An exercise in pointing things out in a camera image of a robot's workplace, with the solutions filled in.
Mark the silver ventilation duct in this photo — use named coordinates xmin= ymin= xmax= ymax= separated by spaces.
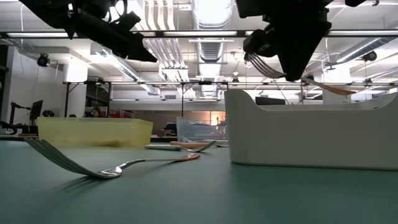
xmin=197 ymin=40 xmax=225 ymax=63

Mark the yellow translucent plastic bin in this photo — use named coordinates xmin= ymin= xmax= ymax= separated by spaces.
xmin=37 ymin=117 xmax=154 ymax=147

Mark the white plastic bin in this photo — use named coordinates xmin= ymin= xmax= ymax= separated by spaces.
xmin=224 ymin=88 xmax=398 ymax=171

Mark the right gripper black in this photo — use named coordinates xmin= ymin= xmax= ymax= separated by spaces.
xmin=235 ymin=0 xmax=333 ymax=83

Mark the black left camera cable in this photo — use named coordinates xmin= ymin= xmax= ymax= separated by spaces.
xmin=104 ymin=0 xmax=130 ymax=24

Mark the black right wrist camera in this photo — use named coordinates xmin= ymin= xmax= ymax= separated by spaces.
xmin=243 ymin=29 xmax=278 ymax=58

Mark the red handle steel fork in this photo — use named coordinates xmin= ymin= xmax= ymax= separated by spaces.
xmin=244 ymin=52 xmax=358 ymax=96
xmin=24 ymin=137 xmax=201 ymax=179

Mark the white handle steel fork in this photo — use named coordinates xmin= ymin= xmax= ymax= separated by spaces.
xmin=143 ymin=140 xmax=218 ymax=153

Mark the tan handle steel fork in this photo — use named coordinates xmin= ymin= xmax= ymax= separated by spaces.
xmin=169 ymin=140 xmax=230 ymax=149

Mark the green table mat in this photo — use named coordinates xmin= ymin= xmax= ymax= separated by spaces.
xmin=0 ymin=139 xmax=398 ymax=224

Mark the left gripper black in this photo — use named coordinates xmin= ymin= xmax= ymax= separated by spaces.
xmin=67 ymin=0 xmax=159 ymax=63

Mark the clear plastic bin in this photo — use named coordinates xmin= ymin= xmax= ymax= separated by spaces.
xmin=175 ymin=116 xmax=229 ymax=143

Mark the black monitor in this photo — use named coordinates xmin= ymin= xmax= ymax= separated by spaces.
xmin=29 ymin=99 xmax=44 ymax=125
xmin=255 ymin=96 xmax=286 ymax=105

